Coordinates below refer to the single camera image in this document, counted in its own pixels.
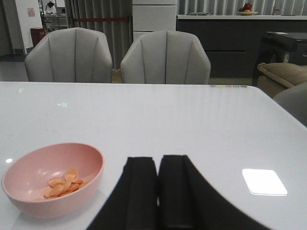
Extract grey pleated curtain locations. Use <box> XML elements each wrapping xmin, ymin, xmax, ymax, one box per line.
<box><xmin>65</xmin><ymin>0</ymin><xmax>132</xmax><ymax>70</ymax></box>

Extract left grey upholstered chair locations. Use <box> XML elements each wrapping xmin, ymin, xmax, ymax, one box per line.
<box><xmin>24</xmin><ymin>27</ymin><xmax>113</xmax><ymax>83</ymax></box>

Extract red trash bin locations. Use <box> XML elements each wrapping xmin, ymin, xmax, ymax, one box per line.
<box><xmin>30</xmin><ymin>27</ymin><xmax>46</xmax><ymax>47</ymax></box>

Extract fruit plate on counter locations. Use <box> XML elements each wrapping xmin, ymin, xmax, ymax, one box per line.
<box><xmin>237</xmin><ymin>2</ymin><xmax>258</xmax><ymax>16</ymax></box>

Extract grey armchair at right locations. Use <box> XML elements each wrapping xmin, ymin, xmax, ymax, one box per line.
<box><xmin>273</xmin><ymin>82</ymin><xmax>307</xmax><ymax>126</ymax></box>

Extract dark kitchen counter cabinet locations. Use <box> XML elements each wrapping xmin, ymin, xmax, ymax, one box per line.
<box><xmin>177</xmin><ymin>15</ymin><xmax>307</xmax><ymax>79</ymax></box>

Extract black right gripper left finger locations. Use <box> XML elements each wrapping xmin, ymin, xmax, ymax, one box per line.
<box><xmin>88</xmin><ymin>157</ymin><xmax>157</xmax><ymax>230</ymax></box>

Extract orange ham slices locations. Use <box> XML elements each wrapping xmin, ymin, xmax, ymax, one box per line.
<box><xmin>34</xmin><ymin>168</ymin><xmax>90</xmax><ymax>201</ymax></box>

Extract dark side table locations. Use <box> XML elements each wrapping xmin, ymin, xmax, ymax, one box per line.
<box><xmin>252</xmin><ymin>32</ymin><xmax>307</xmax><ymax>86</ymax></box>

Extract grey upholstered chair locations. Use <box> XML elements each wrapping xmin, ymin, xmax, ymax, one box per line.
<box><xmin>121</xmin><ymin>31</ymin><xmax>211</xmax><ymax>84</ymax></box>
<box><xmin>24</xmin><ymin>27</ymin><xmax>113</xmax><ymax>83</ymax></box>

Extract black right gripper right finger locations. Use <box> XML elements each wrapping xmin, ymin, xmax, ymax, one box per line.
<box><xmin>158</xmin><ymin>155</ymin><xmax>266</xmax><ymax>230</ymax></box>

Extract grey tray on counter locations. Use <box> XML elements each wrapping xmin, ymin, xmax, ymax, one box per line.
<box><xmin>189</xmin><ymin>11</ymin><xmax>211</xmax><ymax>16</ymax></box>

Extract red belt stanchion barrier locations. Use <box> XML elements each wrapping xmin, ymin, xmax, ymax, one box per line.
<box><xmin>69</xmin><ymin>16</ymin><xmax>133</xmax><ymax>39</ymax></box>

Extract right grey upholstered chair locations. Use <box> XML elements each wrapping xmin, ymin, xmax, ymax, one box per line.
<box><xmin>121</xmin><ymin>31</ymin><xmax>211</xmax><ymax>84</ymax></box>

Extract pink bowl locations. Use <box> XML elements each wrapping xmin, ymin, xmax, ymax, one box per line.
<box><xmin>1</xmin><ymin>143</ymin><xmax>104</xmax><ymax>218</ymax></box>

